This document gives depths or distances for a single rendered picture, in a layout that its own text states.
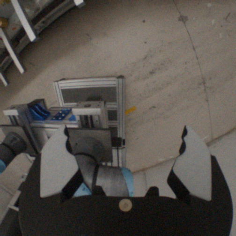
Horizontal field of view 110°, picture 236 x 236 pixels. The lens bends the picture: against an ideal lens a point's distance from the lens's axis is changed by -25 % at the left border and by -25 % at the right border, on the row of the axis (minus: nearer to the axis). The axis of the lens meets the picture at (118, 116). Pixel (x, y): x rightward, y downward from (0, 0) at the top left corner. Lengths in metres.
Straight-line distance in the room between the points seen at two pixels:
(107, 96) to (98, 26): 0.83
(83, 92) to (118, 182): 1.12
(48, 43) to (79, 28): 0.45
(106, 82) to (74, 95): 0.43
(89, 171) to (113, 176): 0.09
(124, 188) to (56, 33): 1.68
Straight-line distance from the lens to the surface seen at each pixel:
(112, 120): 1.43
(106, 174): 0.42
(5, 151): 0.76
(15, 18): 1.24
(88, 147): 0.49
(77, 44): 1.55
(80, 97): 1.39
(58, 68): 1.67
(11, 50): 0.87
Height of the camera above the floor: 1.43
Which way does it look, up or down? 61 degrees down
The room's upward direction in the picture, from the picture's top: 175 degrees counter-clockwise
